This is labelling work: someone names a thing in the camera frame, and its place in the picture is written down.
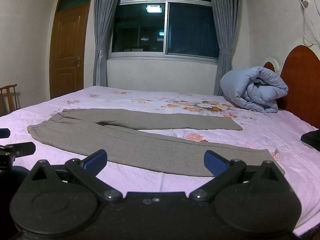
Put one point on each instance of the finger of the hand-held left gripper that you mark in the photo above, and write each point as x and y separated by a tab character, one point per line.
4	133
21	148

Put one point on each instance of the brown wooden door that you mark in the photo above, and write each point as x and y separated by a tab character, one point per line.
67	55

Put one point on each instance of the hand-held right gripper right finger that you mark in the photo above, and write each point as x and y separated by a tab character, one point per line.
214	161

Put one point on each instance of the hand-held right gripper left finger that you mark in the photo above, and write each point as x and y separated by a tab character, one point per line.
96	158

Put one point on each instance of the wooden chair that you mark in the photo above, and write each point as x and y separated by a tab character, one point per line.
10	88

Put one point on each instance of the white wall charger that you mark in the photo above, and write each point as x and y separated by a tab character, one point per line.
304	2

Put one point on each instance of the sliding glass window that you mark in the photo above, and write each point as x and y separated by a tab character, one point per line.
190	30

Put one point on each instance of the reddish wooden headboard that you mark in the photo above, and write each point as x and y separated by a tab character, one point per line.
300	80

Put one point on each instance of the grey pants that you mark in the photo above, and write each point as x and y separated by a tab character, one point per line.
150	145

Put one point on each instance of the dark cloth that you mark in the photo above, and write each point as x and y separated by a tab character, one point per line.
312	140

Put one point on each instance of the rolled light blue duvet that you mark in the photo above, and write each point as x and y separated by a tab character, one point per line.
250	87

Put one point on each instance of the grey curtain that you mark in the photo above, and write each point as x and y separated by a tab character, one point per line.
225	30
100	30

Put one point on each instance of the bed with pink floral sheet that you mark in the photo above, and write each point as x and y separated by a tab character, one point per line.
155	97

